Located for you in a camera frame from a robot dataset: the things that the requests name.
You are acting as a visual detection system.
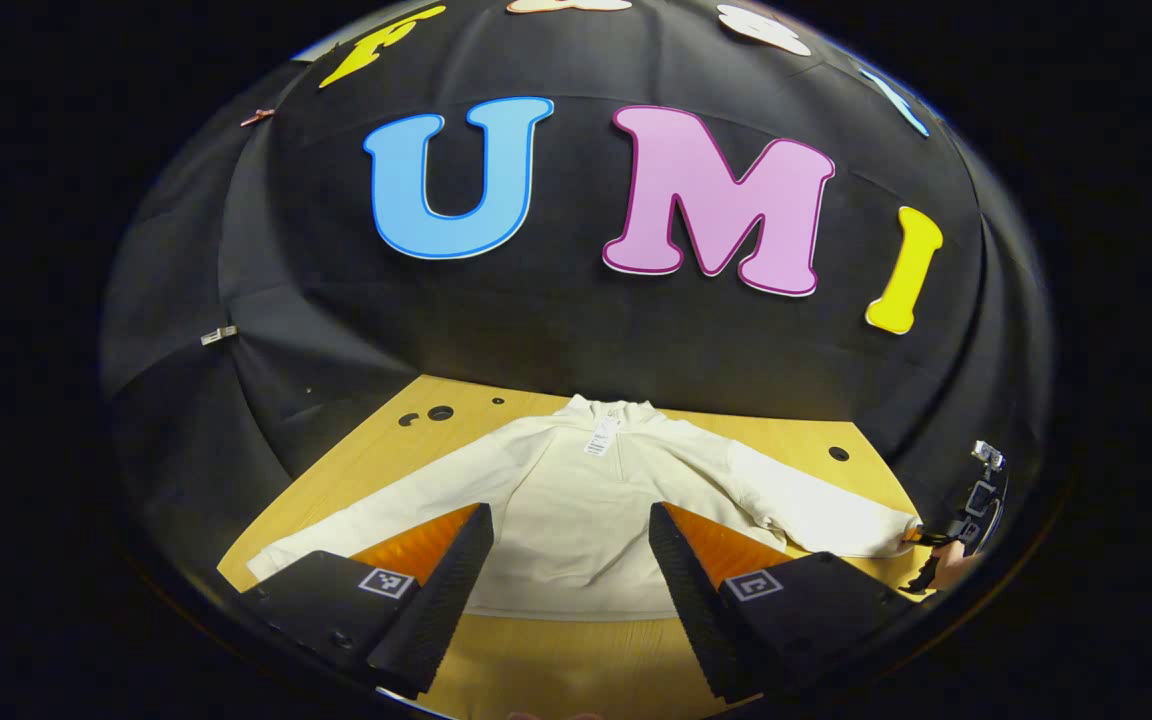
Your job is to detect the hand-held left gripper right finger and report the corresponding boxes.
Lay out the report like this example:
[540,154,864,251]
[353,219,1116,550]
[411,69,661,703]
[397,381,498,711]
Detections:
[647,500,922,704]

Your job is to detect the black backdrop cloth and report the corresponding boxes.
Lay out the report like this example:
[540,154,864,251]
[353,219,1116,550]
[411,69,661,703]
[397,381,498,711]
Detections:
[101,0,1055,561]

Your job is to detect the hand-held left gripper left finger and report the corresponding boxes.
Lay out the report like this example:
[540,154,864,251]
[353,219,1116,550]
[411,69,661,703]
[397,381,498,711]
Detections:
[236,502,495,701]

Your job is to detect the white sweatshirt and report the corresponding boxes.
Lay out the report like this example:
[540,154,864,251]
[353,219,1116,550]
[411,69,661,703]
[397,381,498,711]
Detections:
[246,393,922,623]

